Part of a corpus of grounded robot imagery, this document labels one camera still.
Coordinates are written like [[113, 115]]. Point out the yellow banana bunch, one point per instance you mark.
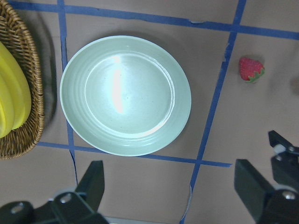
[[15, 98]]

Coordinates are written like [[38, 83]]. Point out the brown wicker basket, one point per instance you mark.
[[16, 37]]

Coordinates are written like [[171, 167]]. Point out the light green plate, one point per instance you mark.
[[125, 96]]

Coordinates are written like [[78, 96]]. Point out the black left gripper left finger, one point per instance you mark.
[[91, 186]]

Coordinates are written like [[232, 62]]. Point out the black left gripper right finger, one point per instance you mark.
[[252, 188]]

